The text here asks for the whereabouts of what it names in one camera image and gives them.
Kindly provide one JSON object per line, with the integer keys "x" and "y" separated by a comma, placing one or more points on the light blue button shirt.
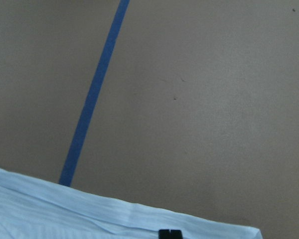
{"x": 31, "y": 208}

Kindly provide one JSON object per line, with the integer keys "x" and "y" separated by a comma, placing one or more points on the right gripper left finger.
{"x": 164, "y": 234}

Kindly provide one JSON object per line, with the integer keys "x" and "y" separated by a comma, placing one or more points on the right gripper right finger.
{"x": 175, "y": 234}

